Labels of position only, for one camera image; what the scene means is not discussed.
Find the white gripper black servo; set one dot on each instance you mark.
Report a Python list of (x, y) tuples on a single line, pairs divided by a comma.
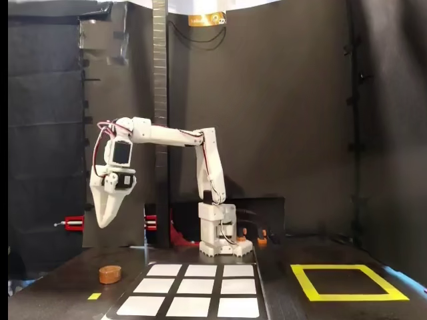
[(100, 182)]

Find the brown cylinder block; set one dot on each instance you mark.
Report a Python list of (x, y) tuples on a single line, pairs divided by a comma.
[(110, 275)]

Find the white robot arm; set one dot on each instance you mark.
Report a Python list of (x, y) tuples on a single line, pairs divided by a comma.
[(166, 136)]

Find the white grid mat black lines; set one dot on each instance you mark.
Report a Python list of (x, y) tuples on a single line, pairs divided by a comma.
[(200, 286)]

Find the red clamp with metal screw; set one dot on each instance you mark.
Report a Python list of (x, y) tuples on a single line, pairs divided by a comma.
[(75, 224)]

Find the small yellow tape marker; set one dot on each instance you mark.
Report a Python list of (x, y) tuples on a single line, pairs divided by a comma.
[(94, 296)]

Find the black fabric panel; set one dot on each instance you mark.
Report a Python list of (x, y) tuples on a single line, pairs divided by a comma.
[(43, 133)]

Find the grey board panel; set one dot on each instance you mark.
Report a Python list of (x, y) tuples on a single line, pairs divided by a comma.
[(100, 83)]

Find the orange black spring clamp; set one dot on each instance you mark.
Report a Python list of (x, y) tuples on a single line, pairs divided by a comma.
[(242, 238), (262, 240)]

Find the grey ribbed vertical pole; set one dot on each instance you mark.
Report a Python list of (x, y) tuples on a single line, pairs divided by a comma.
[(160, 66)]

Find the dark grey backdrop cloth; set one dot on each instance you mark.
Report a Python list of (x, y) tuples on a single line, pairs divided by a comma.
[(283, 116)]

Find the orange yellow label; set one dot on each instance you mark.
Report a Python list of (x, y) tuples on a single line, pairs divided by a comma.
[(200, 21)]

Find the yellow tape square outline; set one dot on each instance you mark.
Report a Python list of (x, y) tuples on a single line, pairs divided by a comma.
[(350, 297)]

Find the dark side curtain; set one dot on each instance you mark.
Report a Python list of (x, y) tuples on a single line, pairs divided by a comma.
[(393, 133)]

